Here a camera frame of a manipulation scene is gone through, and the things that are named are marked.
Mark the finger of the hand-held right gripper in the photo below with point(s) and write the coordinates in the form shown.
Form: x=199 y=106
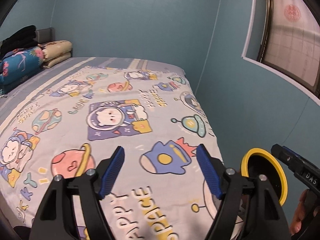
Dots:
x=285 y=156

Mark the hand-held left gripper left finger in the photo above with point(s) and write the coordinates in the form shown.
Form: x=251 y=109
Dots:
x=112 y=172

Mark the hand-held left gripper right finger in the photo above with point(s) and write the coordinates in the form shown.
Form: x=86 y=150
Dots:
x=208 y=172

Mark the yellow rimmed printed trash bin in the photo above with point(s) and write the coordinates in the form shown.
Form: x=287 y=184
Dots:
x=260 y=152

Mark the person's right hand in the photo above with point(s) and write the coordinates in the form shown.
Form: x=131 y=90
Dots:
x=302 y=212

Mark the cartoon printed blanket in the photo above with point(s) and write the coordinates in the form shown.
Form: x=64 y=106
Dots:
x=150 y=105

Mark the frosted glass window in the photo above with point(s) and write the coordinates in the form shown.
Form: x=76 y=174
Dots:
x=287 y=45

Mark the beige printed folded quilt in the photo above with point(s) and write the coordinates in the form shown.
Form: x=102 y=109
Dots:
x=57 y=51

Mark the blue floral folded quilt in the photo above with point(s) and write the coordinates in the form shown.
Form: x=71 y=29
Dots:
x=20 y=66

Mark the red round window sticker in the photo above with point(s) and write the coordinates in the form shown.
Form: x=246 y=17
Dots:
x=292 y=13

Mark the grey bed headboard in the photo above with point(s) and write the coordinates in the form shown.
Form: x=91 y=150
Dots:
x=45 y=35

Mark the folded black cloth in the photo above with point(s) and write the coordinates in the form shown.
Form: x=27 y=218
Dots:
x=18 y=38

